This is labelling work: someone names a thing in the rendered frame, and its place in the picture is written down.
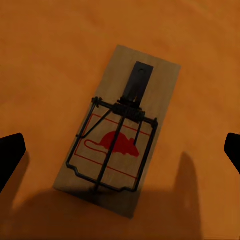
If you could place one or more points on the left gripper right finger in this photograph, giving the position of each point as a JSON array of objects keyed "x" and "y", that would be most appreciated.
[{"x": 232, "y": 149}]

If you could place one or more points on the cabinet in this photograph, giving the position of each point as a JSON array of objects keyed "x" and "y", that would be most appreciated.
[{"x": 53, "y": 56}]

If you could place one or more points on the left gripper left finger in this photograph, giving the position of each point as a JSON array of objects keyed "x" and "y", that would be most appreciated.
[{"x": 12, "y": 149}]

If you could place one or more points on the mousetrap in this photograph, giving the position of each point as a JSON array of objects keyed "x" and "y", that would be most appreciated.
[{"x": 110, "y": 156}]

